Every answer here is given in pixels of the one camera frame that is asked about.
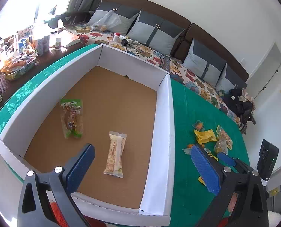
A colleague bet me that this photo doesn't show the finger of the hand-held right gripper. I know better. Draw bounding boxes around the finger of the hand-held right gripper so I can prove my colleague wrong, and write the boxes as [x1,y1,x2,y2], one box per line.
[217,152,256,172]

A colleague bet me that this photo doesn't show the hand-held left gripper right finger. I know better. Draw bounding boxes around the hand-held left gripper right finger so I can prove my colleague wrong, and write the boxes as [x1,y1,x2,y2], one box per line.
[191,144,270,227]

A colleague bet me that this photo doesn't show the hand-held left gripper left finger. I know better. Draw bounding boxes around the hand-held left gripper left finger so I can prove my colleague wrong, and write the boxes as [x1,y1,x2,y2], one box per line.
[17,143,96,227]

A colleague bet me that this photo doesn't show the brown nut snack bag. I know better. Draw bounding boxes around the brown nut snack bag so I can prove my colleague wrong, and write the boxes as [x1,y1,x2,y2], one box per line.
[213,140,229,155]

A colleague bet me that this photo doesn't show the peach ball snack bag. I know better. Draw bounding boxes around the peach ball snack bag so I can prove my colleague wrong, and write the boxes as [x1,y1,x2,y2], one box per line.
[216,125,233,150]

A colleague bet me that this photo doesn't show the small clear snack packet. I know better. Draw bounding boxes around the small clear snack packet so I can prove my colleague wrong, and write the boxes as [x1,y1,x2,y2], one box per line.
[182,144,196,155]

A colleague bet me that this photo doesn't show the beige snack packet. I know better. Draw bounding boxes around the beige snack packet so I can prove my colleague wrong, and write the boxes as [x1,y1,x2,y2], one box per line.
[104,131,127,178]

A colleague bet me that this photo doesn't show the small orange snack packet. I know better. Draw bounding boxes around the small orange snack packet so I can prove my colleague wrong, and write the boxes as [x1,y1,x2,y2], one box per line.
[193,120,205,132]

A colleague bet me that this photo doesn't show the green snack packet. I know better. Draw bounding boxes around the green snack packet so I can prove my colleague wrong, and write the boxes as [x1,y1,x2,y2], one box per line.
[60,99,84,139]

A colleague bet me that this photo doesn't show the white cardboard box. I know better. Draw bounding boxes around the white cardboard box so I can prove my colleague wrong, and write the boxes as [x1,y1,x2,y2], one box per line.
[0,44,175,227]

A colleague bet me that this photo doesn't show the black smartphone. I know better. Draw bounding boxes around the black smartphone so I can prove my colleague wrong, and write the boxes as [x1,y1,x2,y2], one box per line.
[257,139,279,181]

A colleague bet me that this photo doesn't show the brown leather bag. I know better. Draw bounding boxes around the brown leather bag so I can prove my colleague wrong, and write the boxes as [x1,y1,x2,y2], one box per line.
[239,109,257,134]

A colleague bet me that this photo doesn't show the black jacket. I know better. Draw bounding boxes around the black jacket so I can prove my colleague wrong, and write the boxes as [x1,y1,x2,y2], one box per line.
[225,88,256,124]

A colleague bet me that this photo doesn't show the green patterned tablecloth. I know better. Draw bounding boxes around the green patterned tablecloth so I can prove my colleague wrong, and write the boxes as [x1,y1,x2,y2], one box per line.
[0,44,251,227]

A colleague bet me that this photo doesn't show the beige patterned scarf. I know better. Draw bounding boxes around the beige patterned scarf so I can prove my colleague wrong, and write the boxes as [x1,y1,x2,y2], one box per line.
[240,88,255,103]

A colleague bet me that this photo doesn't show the grey two-tone cushion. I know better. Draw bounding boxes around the grey two-tone cushion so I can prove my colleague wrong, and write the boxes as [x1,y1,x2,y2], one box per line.
[215,64,248,93]
[127,9,186,55]
[182,38,227,86]
[89,1,141,36]

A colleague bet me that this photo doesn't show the floral sofa cover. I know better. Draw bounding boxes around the floral sofa cover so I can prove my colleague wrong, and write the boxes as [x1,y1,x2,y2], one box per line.
[65,22,243,128]

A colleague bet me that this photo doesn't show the white door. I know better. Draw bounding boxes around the white door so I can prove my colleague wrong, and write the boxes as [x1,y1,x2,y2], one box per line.
[246,42,281,100]

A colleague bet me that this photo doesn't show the dark wooden side table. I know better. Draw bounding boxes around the dark wooden side table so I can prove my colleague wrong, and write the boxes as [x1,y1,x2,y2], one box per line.
[0,41,89,124]

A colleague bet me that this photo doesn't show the green patterned snack bowl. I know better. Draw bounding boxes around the green patterned snack bowl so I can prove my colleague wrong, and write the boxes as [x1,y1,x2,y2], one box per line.
[0,54,38,81]

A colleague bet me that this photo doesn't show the brown sofa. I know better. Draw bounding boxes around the brown sofa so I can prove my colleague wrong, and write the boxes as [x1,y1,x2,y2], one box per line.
[93,0,249,88]

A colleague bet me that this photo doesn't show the open book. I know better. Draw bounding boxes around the open book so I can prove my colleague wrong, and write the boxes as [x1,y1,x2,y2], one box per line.
[60,29,81,48]

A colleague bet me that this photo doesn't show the blue label bottle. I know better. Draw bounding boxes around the blue label bottle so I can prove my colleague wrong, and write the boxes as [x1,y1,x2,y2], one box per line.
[17,38,28,53]

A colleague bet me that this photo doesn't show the clear plastic bag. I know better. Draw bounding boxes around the clear plastic bag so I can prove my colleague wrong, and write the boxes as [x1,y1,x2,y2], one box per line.
[87,10,122,33]

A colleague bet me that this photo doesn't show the black cable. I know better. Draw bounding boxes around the black cable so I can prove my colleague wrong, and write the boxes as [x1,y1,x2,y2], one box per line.
[126,44,181,70]

